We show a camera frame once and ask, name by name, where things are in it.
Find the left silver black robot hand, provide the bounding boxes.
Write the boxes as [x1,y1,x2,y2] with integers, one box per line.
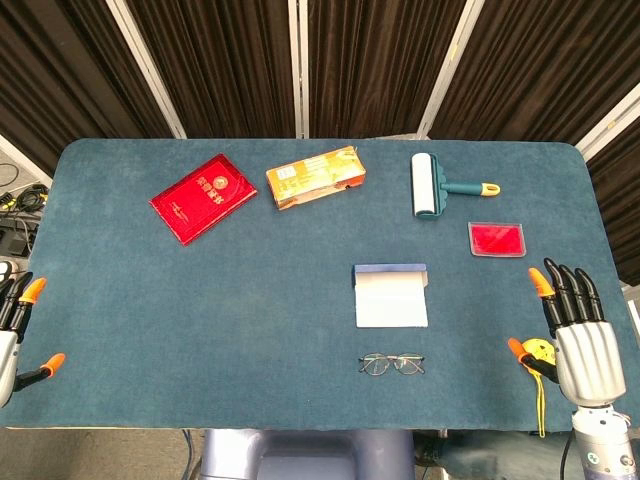
[0,272,67,409]

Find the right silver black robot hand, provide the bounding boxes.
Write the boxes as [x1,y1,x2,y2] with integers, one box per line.
[507,257,628,407]

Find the blue glasses case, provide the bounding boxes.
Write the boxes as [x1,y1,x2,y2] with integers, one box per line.
[353,263,429,329]

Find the thin wire-frame eyeglasses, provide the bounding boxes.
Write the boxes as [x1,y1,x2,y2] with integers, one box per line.
[358,352,427,376]

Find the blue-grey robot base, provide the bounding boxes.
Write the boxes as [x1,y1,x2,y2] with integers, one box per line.
[199,428,416,480]

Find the yellow tape measure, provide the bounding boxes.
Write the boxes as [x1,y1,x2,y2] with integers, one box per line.
[519,337,557,439]

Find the red card in clear sleeve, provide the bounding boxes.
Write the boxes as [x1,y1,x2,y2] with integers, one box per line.
[467,221,528,258]

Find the dark brown pleated curtain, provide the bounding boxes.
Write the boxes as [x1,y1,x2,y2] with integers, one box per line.
[0,0,174,174]
[587,117,640,286]
[124,0,301,140]
[432,0,640,146]
[307,0,469,140]

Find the blue felt table cover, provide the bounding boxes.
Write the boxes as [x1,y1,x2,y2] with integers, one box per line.
[0,138,640,431]

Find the teal lint roller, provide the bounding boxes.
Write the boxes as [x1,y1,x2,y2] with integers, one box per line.
[410,152,501,221]

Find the red certificate book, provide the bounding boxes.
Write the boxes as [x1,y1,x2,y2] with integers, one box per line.
[148,153,259,246]

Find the orange yellow carton box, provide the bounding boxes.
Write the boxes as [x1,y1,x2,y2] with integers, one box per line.
[265,145,368,211]

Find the black yellow cable bundle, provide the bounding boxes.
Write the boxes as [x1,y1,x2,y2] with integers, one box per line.
[0,182,51,217]

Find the white partition frame post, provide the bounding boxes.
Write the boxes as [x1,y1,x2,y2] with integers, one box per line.
[0,133,54,189]
[416,0,485,140]
[574,82,640,161]
[105,0,187,140]
[287,0,311,140]

